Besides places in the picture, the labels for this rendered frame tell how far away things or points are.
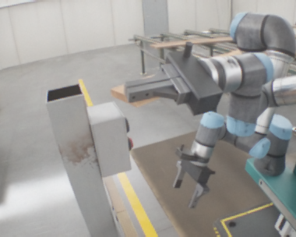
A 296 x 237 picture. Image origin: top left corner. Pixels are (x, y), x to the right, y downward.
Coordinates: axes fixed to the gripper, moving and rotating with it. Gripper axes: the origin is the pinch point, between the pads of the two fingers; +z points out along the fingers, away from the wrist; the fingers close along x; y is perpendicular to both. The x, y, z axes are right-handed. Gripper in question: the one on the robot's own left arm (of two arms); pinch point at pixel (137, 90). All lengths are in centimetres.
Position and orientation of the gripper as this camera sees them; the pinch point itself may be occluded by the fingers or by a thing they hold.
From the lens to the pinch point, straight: 39.7
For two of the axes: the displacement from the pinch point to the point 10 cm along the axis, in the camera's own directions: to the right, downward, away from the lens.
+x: 3.6, 7.4, -5.7
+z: -9.3, 2.3, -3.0
